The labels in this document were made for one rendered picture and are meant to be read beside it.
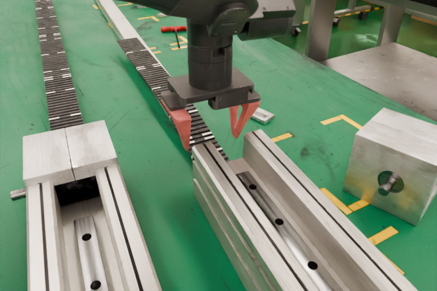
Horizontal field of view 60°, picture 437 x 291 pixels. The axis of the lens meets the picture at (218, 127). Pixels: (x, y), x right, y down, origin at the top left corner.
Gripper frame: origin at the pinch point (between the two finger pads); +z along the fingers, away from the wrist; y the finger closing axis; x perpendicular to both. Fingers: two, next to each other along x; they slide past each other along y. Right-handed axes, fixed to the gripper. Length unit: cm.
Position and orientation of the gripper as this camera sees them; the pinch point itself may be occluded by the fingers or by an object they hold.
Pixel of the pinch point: (211, 138)
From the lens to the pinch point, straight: 55.7
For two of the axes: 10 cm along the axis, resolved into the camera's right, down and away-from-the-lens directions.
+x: -4.1, -4.9, 7.7
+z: 0.0, 8.4, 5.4
